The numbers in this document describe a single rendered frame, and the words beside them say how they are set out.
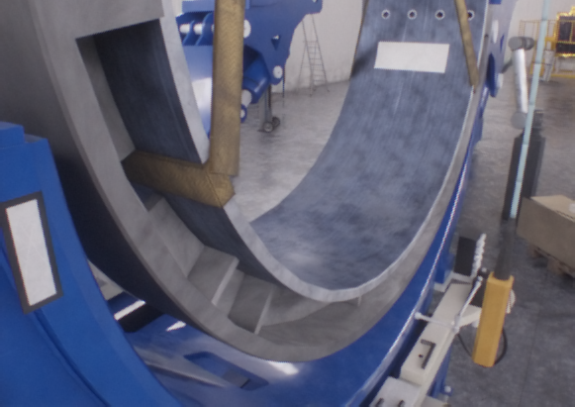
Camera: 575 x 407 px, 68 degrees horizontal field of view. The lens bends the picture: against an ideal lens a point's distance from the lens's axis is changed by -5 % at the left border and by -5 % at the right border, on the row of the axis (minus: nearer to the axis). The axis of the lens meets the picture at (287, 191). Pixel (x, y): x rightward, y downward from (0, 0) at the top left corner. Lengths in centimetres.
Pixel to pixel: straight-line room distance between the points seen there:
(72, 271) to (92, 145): 15
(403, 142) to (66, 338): 195
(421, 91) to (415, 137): 26
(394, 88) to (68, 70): 208
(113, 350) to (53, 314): 12
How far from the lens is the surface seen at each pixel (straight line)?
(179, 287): 75
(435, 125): 233
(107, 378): 68
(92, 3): 59
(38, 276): 55
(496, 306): 151
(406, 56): 253
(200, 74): 365
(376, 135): 237
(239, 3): 85
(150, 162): 82
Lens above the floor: 220
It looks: 20 degrees down
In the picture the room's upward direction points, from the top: straight up
